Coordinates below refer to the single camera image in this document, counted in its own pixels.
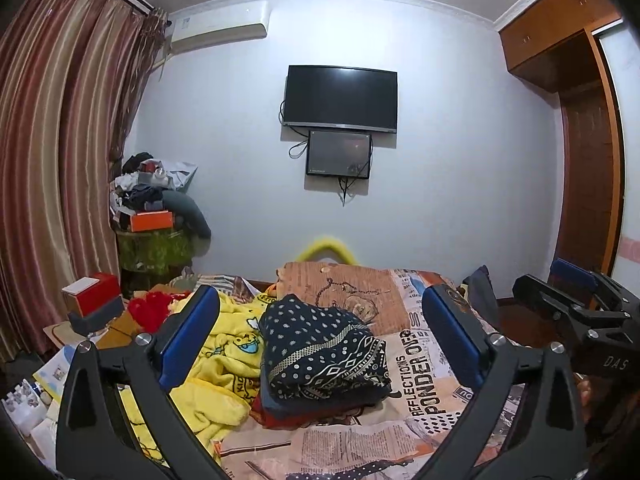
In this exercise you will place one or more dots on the navy patterned hoodie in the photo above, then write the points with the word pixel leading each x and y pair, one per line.
pixel 320 355

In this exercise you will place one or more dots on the orange box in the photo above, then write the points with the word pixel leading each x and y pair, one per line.
pixel 150 221

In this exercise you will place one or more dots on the pile of small white bottles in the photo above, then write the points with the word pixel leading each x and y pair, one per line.
pixel 25 410

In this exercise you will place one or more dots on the green covered table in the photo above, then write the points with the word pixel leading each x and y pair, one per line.
pixel 150 252

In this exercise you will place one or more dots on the printed bedsheet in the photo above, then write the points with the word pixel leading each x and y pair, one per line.
pixel 350 290

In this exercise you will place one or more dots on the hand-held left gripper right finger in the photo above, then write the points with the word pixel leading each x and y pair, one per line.
pixel 452 340

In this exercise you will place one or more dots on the black wall television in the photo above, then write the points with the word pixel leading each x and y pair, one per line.
pixel 340 95

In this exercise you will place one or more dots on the wooden door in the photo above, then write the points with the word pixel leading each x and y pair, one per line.
pixel 585 185

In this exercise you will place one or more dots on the red and white box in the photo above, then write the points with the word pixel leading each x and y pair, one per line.
pixel 92 292

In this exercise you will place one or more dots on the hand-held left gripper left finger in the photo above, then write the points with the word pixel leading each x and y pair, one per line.
pixel 190 340

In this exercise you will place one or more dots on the dark grey box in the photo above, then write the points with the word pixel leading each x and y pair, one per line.
pixel 100 320

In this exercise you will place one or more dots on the printed paper booklet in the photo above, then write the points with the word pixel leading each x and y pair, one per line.
pixel 52 370

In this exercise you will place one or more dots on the white air conditioner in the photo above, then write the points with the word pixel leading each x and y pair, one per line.
pixel 215 30

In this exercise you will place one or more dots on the flat cardboard sheet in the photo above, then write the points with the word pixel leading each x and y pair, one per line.
pixel 115 337

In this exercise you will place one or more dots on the small black wall monitor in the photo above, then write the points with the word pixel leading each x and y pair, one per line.
pixel 337 152

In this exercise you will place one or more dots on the dark grey jacket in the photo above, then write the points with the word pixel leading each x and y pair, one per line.
pixel 190 212

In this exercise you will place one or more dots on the red striped curtain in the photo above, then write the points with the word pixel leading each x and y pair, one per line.
pixel 50 160

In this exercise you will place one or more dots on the red fluffy garment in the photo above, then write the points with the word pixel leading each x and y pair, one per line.
pixel 150 310

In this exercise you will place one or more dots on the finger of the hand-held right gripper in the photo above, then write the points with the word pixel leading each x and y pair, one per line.
pixel 542 294
pixel 575 271

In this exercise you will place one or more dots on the wooden overhead cabinet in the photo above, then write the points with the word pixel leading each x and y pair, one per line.
pixel 545 30

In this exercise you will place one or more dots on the blue denim jeans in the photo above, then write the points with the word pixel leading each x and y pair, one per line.
pixel 272 400

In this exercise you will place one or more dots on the yellow cartoon fleece blanket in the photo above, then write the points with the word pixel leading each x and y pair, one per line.
pixel 225 360

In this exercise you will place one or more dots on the pile of mixed clothes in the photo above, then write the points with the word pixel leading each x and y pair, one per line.
pixel 140 180

